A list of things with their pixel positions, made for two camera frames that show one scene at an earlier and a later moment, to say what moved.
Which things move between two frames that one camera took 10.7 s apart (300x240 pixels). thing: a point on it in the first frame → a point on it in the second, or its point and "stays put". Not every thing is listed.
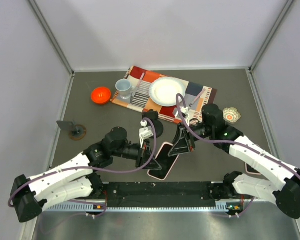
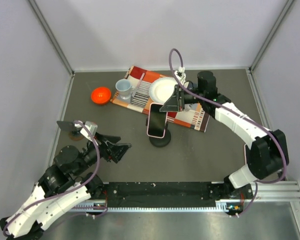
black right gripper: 185,144 → 175,103
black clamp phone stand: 153,115 → 160,142
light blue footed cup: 123,87 stays put
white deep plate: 163,91 stays put
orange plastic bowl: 100,95 stays put
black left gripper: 145,150 → 117,151
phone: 166,162 → 157,121
